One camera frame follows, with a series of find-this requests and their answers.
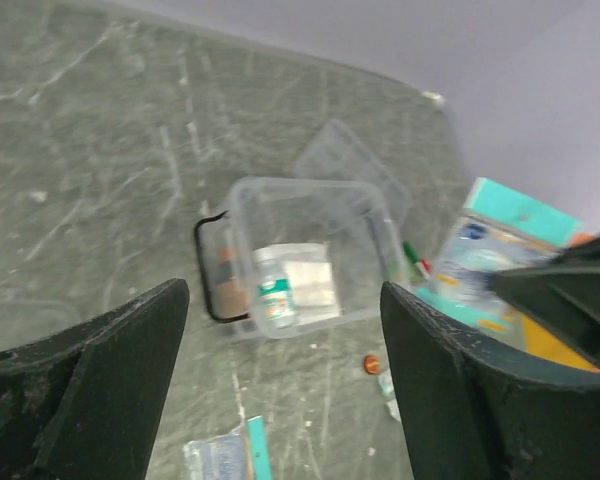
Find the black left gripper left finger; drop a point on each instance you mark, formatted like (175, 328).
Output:
(86, 402)

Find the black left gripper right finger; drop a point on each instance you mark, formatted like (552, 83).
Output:
(473, 407)

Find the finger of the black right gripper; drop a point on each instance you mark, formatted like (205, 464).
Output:
(561, 294)

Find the teal bandage roll package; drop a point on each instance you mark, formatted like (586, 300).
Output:
(498, 229)

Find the brown medicine bottle orange cap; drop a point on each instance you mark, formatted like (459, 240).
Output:
(230, 299)

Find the white blue gauze packet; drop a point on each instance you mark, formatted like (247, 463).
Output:
(312, 281)

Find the white bottle green label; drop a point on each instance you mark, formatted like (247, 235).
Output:
(274, 290)

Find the white plaster packet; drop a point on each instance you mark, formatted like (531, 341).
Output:
(393, 409)

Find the teal plaster packet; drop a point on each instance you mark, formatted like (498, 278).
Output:
(385, 382)

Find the red green thermometer pen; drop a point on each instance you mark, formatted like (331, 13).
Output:
(417, 261)

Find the clear zip bag teal strip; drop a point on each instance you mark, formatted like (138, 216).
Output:
(242, 453)

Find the clear first aid box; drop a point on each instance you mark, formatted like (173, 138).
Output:
(350, 218)

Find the clear divider tray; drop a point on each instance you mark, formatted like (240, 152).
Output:
(335, 152)

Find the clear box lid black handle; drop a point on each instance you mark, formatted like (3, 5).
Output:
(23, 321)

